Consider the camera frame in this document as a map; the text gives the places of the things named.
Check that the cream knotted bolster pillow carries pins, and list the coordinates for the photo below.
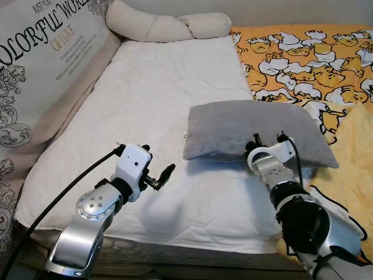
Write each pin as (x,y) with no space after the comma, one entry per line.
(151,26)

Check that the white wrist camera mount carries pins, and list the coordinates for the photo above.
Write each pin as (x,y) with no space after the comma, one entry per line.
(131,169)
(274,153)

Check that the grey plush pillow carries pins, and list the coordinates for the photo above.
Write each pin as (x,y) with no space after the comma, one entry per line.
(256,128)

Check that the white quilted mattress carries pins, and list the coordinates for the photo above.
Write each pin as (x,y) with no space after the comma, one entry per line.
(169,116)

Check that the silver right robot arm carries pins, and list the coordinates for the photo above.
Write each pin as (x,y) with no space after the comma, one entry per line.
(315,227)

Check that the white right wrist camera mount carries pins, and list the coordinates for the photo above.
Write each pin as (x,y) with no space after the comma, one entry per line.
(274,153)

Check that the printed lettering padded headboard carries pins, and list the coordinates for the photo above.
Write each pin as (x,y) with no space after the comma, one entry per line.
(41,64)

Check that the yellow cartoon egg duvet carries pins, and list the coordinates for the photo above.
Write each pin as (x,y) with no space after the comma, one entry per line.
(344,151)

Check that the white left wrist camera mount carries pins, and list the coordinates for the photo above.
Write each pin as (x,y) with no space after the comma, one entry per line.
(131,169)

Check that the beige bed base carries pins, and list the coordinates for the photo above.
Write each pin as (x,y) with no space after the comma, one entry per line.
(175,256)

